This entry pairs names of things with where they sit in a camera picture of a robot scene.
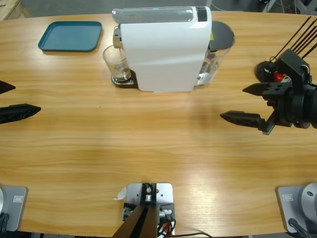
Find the teal plastic tray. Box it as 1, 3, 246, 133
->
37, 21, 103, 53

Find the white capsule coffee machine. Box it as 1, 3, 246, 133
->
111, 6, 213, 94

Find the black cable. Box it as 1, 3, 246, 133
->
288, 218, 312, 238
173, 232, 216, 238
0, 212, 10, 233

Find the white mount block dark post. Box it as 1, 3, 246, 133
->
111, 182, 176, 238

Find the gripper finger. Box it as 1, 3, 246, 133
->
0, 104, 42, 125
0, 80, 16, 95

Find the arm grey base plate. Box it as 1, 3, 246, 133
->
0, 185, 29, 232
276, 182, 317, 234

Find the clear water tank black lid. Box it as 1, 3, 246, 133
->
195, 21, 236, 86

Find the white paper tab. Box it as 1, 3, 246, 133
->
113, 186, 127, 201

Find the clear glass cup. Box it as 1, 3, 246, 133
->
103, 45, 132, 84

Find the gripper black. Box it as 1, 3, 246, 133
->
219, 82, 310, 136

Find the black capsule holder with rods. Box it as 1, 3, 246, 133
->
255, 16, 317, 84

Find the coffee machine drip tray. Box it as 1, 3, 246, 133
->
110, 69, 138, 89

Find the grey coffee machine lever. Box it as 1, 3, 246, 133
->
111, 6, 196, 25

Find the grey metal frame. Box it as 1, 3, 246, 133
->
262, 0, 317, 15

